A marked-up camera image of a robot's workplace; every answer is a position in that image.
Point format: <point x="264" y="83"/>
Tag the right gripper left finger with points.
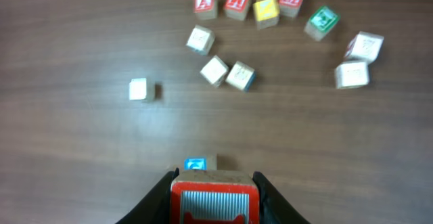
<point x="154" y="207"/>

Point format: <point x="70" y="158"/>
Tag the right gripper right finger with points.
<point x="274" y="208"/>

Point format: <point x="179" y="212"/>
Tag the red I block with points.
<point x="214" y="196"/>

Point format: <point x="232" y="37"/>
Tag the white blue C block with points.
<point x="204" y="162"/>

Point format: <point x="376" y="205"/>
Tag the white green-sided block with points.
<point x="142" y="89"/>

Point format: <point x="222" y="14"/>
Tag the white blue-edged block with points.
<point x="241" y="76"/>

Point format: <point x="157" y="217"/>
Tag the white yellow-sided block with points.
<point x="215" y="71"/>

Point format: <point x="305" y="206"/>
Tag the white yellow-edged block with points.
<point x="352" y="74"/>

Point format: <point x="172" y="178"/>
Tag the white blue-sided block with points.
<point x="200" y="40"/>

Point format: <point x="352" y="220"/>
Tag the white block far right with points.
<point x="364" y="46"/>

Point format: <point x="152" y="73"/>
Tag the green block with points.
<point x="321" y="23"/>

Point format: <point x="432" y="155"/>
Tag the yellow block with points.
<point x="266" y="13"/>

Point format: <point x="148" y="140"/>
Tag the red A block far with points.
<point x="205" y="9"/>

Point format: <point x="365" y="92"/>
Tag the red M block left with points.
<point x="237" y="9"/>

